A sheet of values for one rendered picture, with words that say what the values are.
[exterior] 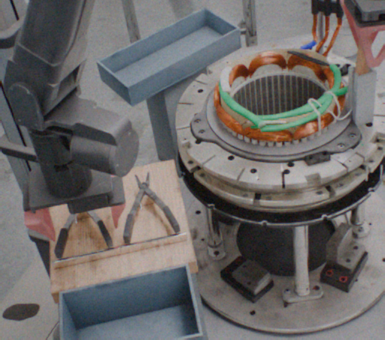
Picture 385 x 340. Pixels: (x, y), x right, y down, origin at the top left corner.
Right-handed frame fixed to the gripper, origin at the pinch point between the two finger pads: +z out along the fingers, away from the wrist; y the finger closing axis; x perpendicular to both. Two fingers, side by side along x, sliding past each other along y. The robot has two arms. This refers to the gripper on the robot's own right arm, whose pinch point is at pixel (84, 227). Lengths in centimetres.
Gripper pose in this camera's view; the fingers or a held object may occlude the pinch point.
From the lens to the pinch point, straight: 97.5
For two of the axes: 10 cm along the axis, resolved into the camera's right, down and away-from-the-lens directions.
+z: 1.0, 7.2, 6.9
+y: 9.8, -1.9, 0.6
